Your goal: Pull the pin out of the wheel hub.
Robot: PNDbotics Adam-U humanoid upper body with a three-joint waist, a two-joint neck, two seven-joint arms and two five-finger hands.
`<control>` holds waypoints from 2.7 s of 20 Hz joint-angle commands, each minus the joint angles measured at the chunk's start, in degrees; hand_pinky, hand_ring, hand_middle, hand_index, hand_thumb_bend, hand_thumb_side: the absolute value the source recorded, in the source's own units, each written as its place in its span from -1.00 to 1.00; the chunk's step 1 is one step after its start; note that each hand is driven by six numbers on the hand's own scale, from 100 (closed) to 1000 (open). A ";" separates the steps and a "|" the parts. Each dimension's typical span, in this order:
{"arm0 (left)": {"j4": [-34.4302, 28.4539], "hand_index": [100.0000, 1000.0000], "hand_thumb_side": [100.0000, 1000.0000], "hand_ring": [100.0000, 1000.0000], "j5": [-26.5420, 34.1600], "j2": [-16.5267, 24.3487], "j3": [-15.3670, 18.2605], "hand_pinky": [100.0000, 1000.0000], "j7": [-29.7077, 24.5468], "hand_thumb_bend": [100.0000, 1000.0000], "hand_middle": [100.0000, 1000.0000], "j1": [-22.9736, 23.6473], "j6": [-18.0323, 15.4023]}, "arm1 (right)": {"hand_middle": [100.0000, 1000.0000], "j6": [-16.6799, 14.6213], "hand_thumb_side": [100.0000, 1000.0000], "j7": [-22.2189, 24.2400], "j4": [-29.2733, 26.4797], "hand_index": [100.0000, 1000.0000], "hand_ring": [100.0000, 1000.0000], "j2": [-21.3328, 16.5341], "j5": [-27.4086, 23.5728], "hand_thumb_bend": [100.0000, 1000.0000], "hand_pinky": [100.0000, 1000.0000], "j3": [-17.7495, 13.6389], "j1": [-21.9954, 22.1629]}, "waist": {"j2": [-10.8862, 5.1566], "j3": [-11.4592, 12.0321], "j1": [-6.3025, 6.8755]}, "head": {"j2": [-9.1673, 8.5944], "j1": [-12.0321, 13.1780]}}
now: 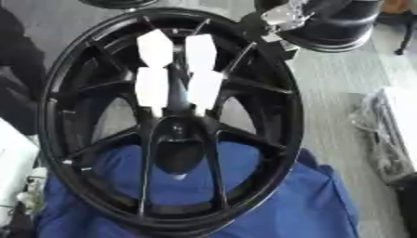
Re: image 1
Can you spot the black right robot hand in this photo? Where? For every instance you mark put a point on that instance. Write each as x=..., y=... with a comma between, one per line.
x=256, y=29

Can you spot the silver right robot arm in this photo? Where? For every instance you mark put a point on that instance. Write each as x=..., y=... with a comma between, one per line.
x=287, y=12

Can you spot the black round wheel rim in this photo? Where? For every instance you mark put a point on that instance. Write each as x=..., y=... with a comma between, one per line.
x=347, y=29
x=116, y=3

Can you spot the black spoked wheel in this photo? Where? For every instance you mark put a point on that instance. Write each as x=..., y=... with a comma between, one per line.
x=103, y=83

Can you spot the black stand leg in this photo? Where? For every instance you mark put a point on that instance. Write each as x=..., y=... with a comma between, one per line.
x=407, y=34

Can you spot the white bulky object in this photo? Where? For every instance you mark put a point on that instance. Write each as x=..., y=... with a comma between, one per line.
x=13, y=161

